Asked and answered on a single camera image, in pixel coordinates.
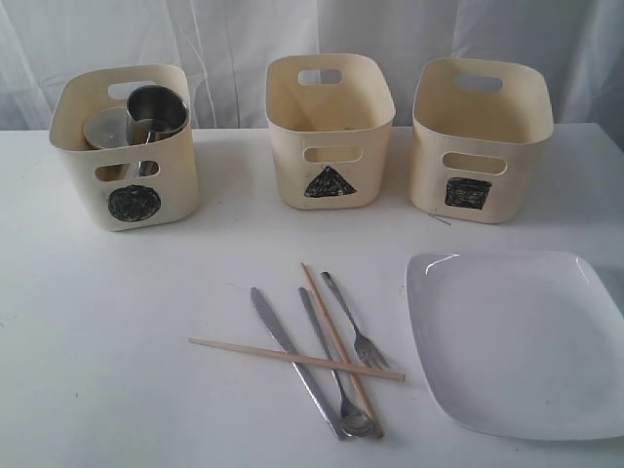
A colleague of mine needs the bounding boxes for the steel table knife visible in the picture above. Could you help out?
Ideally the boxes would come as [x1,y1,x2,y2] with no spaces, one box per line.
[250,287,350,441]

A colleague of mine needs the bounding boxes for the cream bin with square mark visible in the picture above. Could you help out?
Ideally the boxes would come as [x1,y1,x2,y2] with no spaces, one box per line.
[409,58,554,224]

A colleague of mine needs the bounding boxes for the steel mug with handle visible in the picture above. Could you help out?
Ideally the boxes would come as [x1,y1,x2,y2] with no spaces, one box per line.
[126,84,189,145]

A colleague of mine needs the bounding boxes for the steel fork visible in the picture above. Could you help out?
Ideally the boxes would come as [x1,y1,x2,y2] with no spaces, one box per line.
[321,271,390,369]

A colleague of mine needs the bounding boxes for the cream bin with circle mark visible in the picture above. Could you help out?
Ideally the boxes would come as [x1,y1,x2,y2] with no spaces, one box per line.
[49,64,199,231]

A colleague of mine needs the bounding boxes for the wooden chopstick lying lengthwise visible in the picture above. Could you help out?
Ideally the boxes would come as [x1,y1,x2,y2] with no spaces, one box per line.
[299,262,385,439]

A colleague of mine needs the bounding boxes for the small metal wire pin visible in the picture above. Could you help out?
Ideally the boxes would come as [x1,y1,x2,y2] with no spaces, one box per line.
[424,213,453,227]

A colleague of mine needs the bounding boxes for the white backdrop curtain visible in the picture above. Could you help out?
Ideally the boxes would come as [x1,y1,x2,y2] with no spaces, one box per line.
[1,1,623,141]

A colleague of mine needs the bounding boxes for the cream bin with triangle mark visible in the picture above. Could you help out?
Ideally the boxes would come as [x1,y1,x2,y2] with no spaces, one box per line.
[265,54,396,210]

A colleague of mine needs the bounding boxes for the steel spoon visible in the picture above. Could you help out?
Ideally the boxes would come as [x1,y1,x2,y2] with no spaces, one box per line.
[297,287,382,439]

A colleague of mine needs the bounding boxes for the white square plate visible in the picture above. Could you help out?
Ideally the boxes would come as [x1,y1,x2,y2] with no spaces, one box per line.
[406,252,623,441]

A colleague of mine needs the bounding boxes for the wooden chopstick across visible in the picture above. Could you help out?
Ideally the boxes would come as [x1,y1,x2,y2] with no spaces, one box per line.
[188,337,406,382]

